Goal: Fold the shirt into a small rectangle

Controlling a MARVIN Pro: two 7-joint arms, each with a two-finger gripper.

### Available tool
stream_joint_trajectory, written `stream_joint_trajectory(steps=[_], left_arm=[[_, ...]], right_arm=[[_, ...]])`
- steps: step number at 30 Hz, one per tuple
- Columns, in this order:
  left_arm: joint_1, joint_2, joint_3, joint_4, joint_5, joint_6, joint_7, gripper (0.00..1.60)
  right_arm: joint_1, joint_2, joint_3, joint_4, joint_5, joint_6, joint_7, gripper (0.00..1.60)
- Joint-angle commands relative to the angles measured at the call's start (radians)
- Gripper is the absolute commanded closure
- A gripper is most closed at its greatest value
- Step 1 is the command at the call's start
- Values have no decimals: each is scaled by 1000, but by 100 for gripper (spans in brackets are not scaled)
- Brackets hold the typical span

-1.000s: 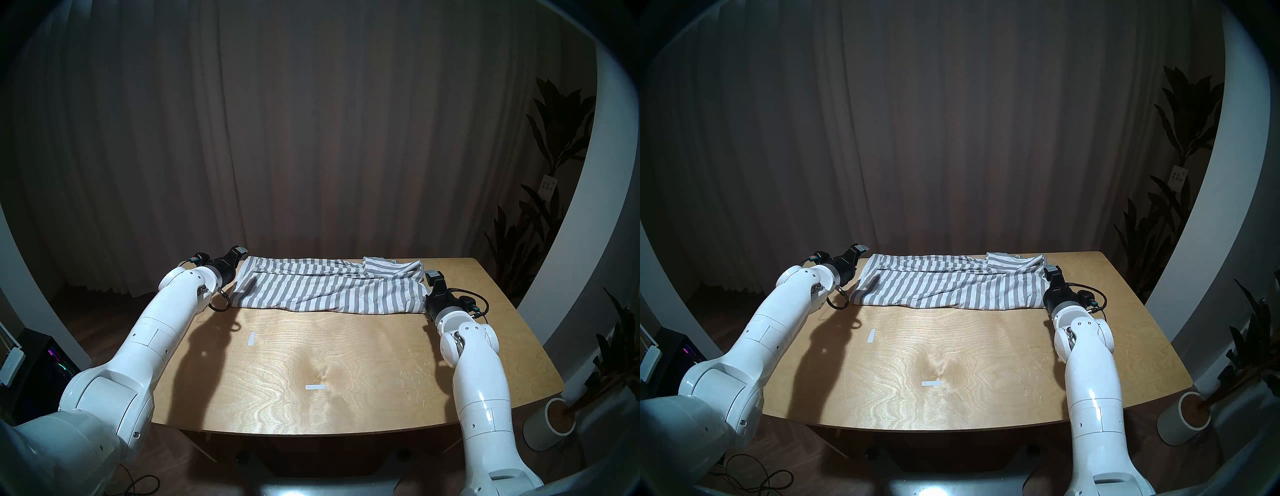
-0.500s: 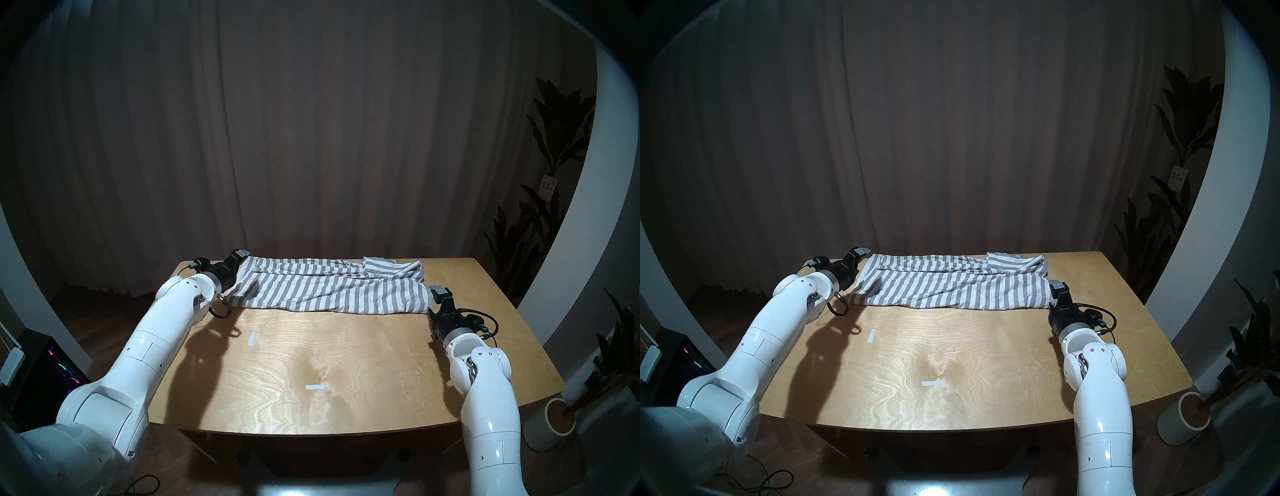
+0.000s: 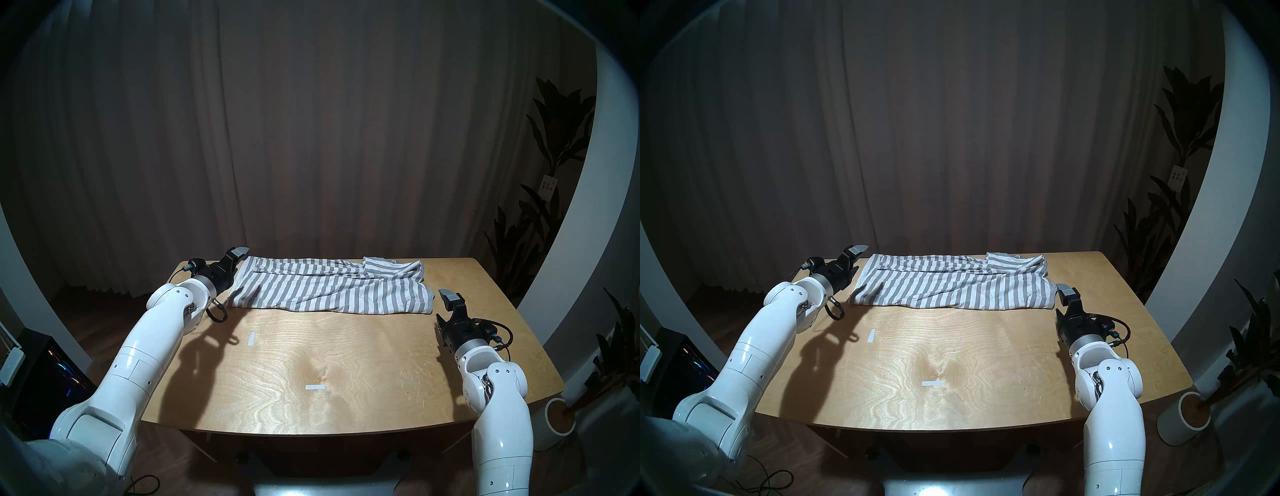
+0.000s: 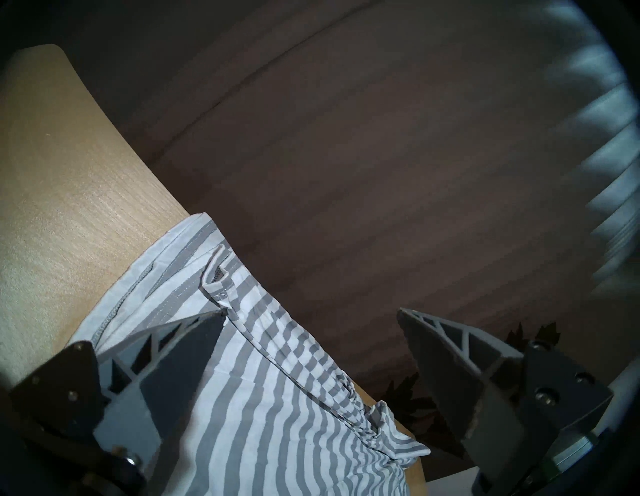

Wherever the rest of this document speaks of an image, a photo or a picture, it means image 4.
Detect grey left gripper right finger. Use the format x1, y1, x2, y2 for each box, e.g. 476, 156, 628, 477
396, 307, 527, 469

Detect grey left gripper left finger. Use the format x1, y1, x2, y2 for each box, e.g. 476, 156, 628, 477
92, 307, 230, 451

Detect grey white striped shirt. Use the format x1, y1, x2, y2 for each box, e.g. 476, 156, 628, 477
67, 212, 432, 496

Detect tall dark leafy plant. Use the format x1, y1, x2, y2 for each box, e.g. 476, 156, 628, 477
377, 320, 563, 458

